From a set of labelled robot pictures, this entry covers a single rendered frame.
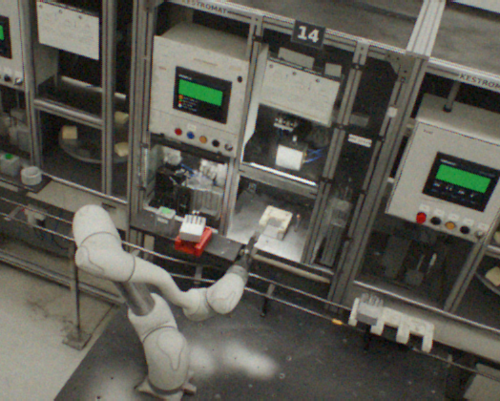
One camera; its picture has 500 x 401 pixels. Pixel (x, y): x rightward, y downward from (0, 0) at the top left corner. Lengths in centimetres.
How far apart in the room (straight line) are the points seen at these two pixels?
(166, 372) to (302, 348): 70
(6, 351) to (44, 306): 36
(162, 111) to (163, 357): 105
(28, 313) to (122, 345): 117
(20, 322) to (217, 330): 137
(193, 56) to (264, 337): 129
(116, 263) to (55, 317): 179
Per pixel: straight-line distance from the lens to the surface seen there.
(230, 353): 282
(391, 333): 290
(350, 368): 291
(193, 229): 286
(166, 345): 248
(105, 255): 208
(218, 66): 255
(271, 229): 309
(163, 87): 271
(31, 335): 377
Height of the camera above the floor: 288
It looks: 37 degrees down
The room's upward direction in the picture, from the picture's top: 10 degrees clockwise
